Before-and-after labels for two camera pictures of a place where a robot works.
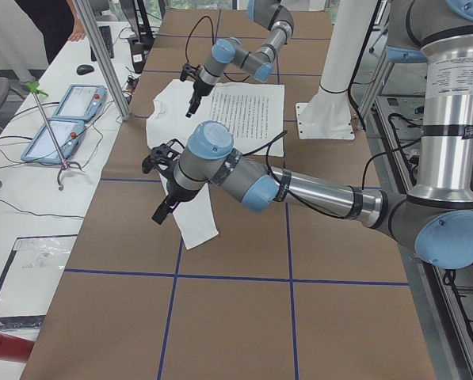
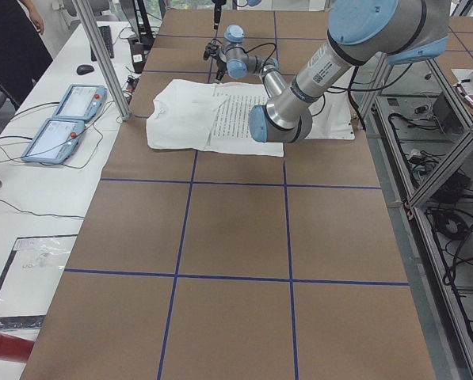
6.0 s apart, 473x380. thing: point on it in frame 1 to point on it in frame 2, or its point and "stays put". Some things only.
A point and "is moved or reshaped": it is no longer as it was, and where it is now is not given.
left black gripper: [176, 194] to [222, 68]
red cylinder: [0, 345] stays put
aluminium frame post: [105, 57] stays put
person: [57, 20] to [13, 51]
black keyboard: [106, 33] stays put
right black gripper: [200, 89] to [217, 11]
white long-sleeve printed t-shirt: [253, 115] is moved or reshaped
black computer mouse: [84, 69] stays put
